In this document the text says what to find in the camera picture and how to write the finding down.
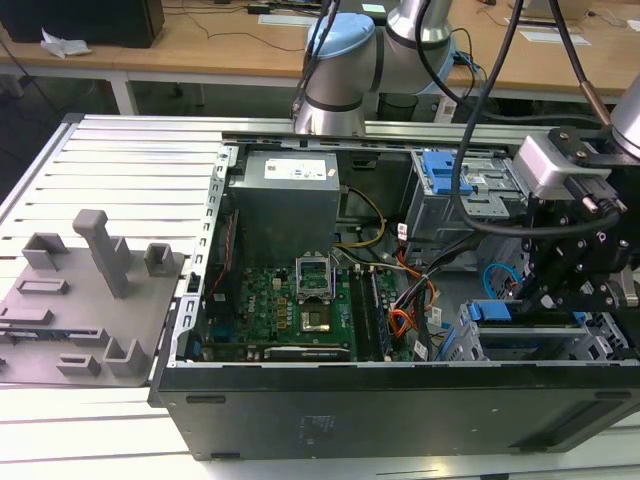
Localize black RAM slot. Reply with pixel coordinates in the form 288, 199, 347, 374
349, 267, 365, 362
363, 267, 376, 362

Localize black cables along arm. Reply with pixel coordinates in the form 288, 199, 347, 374
291, 0, 344, 119

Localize grey parts rack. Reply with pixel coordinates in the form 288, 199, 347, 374
0, 208, 187, 389

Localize yellow and black wires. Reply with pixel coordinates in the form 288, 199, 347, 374
333, 185, 387, 250

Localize tall metal drive cage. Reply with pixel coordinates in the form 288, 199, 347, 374
408, 148, 529, 242

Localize wooden desk white frame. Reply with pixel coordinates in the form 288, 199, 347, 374
0, 0, 640, 116

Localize red orange disk wire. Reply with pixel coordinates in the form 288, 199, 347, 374
388, 262, 442, 346

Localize black box on desk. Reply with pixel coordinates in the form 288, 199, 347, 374
0, 0, 166, 50

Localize blue flat disk wire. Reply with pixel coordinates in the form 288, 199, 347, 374
482, 259, 522, 302

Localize white paper sheet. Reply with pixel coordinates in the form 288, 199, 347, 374
258, 13, 324, 27
518, 28, 592, 47

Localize black wire bundle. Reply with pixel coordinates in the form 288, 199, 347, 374
394, 232, 501, 321

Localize black cable brown sleeve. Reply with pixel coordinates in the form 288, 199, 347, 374
547, 0, 615, 132

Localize blue plastic drive bracket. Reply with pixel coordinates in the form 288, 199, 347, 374
421, 149, 475, 197

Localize thick black camera cable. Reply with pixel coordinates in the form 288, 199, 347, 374
457, 0, 629, 237

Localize silver camera box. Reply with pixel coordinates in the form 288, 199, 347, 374
512, 134, 612, 202

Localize black open PC case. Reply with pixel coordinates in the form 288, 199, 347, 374
147, 130, 640, 462

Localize RAM stick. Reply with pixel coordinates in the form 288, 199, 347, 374
372, 269, 394, 362

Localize grey power supply unit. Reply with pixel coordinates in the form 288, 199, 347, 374
227, 149, 342, 247

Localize black waste bin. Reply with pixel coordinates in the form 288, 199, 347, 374
377, 93, 419, 122

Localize black graphics card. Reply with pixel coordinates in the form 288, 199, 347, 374
262, 344, 355, 363

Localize green motherboard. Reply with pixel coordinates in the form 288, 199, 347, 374
199, 264, 417, 364

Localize metal disk bay cage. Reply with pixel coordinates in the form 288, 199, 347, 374
454, 298, 639, 362

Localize crumpled white paper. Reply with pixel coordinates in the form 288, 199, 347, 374
39, 27, 95, 60

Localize hard disk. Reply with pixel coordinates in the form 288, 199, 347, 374
467, 298, 587, 351

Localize metal socket cover frame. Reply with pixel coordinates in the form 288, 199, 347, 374
296, 253, 335, 302

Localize CPU socket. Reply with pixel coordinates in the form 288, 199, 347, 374
298, 304, 335, 335

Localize blue plastic bay latch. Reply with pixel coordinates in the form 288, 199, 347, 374
433, 323, 457, 362

